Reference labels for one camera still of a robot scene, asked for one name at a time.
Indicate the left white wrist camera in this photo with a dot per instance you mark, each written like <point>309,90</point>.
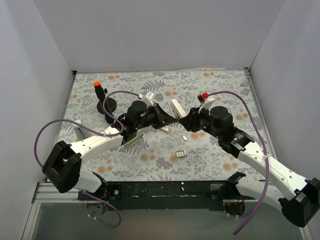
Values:
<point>148,99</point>

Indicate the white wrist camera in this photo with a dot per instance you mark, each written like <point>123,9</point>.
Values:
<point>148,99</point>
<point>205,100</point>

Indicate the black stand orange cap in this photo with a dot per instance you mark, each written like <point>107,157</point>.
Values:
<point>110,104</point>

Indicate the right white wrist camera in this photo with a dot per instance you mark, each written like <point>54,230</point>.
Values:
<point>205,100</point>

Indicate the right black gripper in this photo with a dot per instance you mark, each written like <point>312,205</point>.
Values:
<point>194,120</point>

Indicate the floral table mat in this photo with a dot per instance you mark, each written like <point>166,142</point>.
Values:
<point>154,157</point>

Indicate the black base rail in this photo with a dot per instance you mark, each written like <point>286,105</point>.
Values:
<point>161,195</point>

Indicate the grey staple strips block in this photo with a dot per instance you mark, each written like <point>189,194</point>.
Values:
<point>181,154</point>

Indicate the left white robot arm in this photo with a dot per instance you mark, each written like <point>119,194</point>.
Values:
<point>63,167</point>

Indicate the green stapler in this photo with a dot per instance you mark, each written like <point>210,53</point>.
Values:
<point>139,135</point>

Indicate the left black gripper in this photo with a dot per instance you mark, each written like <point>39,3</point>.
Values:
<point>158,116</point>

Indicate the small staple box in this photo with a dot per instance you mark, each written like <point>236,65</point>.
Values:
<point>166,129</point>

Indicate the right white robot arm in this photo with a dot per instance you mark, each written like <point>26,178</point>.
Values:
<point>300,199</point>

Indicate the clear conical flask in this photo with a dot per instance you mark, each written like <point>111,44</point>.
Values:
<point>78,130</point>

